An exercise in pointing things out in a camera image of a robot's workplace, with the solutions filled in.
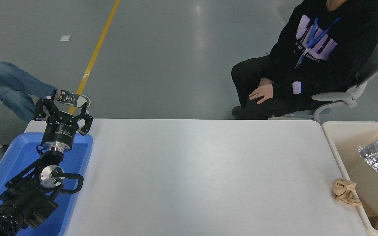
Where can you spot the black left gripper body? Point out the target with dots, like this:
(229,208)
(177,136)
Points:
(61,131)

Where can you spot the person's hand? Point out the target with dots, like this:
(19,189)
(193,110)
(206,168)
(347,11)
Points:
(263,92)

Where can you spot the blue plastic tray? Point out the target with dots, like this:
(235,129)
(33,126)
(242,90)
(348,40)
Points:
(77,164)

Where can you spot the person in blue trousers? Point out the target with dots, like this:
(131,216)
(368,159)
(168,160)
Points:
(5,82)

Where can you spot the person in black clothes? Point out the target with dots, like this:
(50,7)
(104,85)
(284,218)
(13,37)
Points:
(340,65)

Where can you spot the large pale plastic bin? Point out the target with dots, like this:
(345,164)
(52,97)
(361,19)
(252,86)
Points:
(349,141)

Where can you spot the crumpled tan paper ball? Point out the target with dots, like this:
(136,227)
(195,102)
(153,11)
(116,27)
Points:
(346,193)

